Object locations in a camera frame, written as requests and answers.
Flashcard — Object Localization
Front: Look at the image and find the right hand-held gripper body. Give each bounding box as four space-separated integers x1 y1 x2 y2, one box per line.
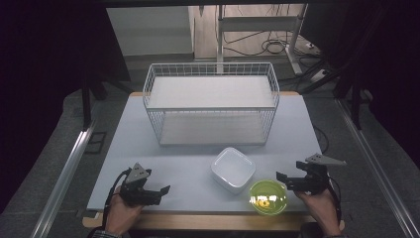
294 153 348 196

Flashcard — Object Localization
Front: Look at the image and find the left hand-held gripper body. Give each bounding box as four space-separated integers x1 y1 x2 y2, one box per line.
119 162 160 208

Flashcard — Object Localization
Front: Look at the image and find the green translucent bowl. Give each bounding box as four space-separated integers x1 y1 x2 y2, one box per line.
249 178 289 217

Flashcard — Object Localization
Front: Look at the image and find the white square bowl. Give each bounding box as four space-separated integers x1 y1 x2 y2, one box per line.
210 147 258 195

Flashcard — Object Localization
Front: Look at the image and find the white wire basket rack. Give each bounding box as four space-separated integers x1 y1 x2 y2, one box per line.
142 61 281 148

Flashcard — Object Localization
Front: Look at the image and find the person's left hand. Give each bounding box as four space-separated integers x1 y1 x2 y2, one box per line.
104 185 146 236

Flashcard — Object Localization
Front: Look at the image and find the person's right hand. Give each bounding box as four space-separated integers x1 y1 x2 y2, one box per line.
292 187 342 237

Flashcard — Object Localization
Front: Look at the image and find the dark round stool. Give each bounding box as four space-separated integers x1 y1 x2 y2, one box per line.
297 221 329 238

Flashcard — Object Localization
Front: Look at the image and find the black metal stand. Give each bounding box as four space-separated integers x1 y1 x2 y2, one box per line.
79 62 134 132
298 56 374 131

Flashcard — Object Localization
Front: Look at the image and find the white power strip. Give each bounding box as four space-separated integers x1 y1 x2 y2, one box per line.
308 67 332 84

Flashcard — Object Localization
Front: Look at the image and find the white cabinet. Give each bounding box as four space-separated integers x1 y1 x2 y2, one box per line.
106 6 196 58

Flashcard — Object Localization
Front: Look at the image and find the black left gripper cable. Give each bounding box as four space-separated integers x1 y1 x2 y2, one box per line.
101 167 134 231

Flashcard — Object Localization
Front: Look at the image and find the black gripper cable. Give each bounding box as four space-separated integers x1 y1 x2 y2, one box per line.
326 177 344 227
101 167 134 231

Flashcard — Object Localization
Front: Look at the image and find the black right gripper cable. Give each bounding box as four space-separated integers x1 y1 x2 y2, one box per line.
326 177 344 227

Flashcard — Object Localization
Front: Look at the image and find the thin black table cable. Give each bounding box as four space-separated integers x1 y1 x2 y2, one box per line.
312 124 330 155

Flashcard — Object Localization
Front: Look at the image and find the silver metal floor rail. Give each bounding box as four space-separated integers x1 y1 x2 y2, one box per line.
335 98 420 238
30 120 97 238

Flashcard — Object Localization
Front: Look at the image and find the black floor frame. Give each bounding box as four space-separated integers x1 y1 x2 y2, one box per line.
83 131 108 155

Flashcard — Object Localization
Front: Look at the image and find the tangle of black floor cables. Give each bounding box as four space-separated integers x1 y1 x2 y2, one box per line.
223 29 323 59

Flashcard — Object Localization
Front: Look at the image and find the white metal desk frame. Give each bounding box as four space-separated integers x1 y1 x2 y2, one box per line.
215 3 309 76

